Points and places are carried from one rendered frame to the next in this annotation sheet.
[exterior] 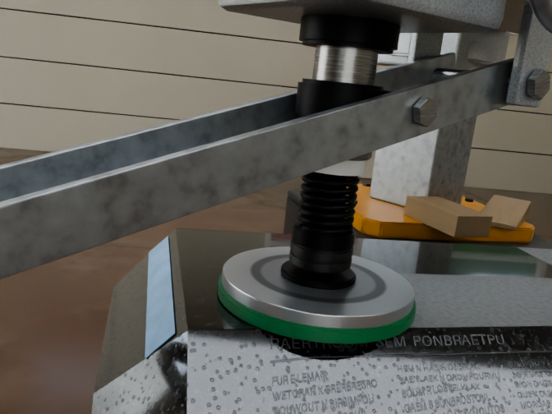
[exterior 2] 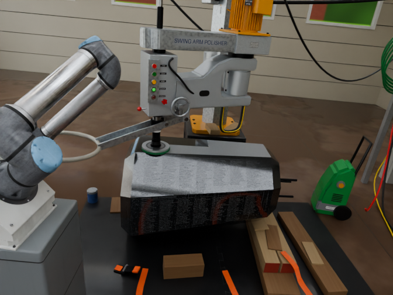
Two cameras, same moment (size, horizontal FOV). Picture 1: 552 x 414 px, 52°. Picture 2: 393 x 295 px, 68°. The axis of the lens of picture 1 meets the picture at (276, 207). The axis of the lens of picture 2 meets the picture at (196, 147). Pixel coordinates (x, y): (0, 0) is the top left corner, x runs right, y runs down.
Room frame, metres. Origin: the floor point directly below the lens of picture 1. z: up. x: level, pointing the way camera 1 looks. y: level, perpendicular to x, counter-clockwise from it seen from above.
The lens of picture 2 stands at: (-1.41, -0.66, 1.82)
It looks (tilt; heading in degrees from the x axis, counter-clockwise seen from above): 24 degrees down; 8
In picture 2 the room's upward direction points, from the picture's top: 5 degrees clockwise
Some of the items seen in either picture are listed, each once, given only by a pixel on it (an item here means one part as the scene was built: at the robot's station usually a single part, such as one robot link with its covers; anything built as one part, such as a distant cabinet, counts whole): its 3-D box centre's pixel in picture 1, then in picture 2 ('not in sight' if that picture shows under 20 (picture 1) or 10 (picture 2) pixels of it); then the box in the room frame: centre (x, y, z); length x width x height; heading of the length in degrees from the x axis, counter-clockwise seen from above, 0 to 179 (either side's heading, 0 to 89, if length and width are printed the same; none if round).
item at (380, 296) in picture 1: (317, 281); (155, 146); (0.60, -0.05, 0.87); 0.21 x 0.21 x 0.01
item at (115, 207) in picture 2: not in sight; (116, 204); (0.89, 0.42, 0.02); 0.25 x 0.10 x 0.01; 21
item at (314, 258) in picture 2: not in sight; (312, 253); (0.65, -1.43, 0.09); 0.25 x 0.10 x 0.01; 11
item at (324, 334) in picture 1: (316, 284); (155, 146); (0.60, -0.05, 0.87); 0.22 x 0.22 x 0.04
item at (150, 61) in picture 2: not in sight; (153, 81); (0.47, -0.06, 1.40); 0.08 x 0.03 x 0.28; 125
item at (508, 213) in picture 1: (503, 211); (232, 127); (1.48, -0.60, 0.80); 0.20 x 0.10 x 0.05; 149
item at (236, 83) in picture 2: not in sight; (237, 81); (0.98, -0.59, 1.37); 0.19 x 0.19 x 0.20
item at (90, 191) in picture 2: not in sight; (92, 195); (0.89, 0.68, 0.08); 0.10 x 0.10 x 0.13
